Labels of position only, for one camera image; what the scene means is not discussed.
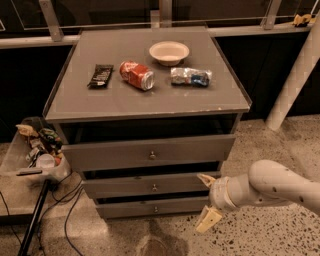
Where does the red soda can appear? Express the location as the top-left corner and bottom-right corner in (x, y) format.
(119, 61), (155, 91)

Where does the grey drawer cabinet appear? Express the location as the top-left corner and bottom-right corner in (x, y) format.
(44, 27), (251, 206)

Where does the crumpled silver blue bag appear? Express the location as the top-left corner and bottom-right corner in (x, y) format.
(170, 67), (212, 87)

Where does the black snack bar wrapper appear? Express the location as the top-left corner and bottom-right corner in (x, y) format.
(87, 64), (114, 89)

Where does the black floor cable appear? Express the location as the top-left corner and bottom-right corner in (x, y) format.
(35, 171), (86, 256)

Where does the grey bottom drawer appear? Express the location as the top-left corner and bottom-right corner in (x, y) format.
(96, 196), (209, 219)

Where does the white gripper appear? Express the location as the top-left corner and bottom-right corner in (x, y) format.
(195, 173), (238, 233)

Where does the yellow clamp on railing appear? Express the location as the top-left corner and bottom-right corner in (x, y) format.
(293, 14), (315, 27)

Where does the clear plastic trash bin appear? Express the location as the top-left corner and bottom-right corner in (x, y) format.
(0, 117), (71, 184)

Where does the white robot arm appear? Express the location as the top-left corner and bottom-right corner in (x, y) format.
(196, 160), (320, 233)

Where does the metal window railing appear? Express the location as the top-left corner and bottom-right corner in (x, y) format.
(0, 0), (320, 50)

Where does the grey drawer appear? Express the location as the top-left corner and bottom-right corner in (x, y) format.
(82, 173), (208, 198)
(96, 196), (209, 219)
(62, 134), (235, 171)

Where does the white paper bowl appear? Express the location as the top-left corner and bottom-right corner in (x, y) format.
(149, 41), (190, 67)

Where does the black pole stand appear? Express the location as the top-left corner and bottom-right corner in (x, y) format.
(17, 180), (51, 256)

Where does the grey top drawer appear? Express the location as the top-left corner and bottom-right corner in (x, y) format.
(62, 134), (235, 171)

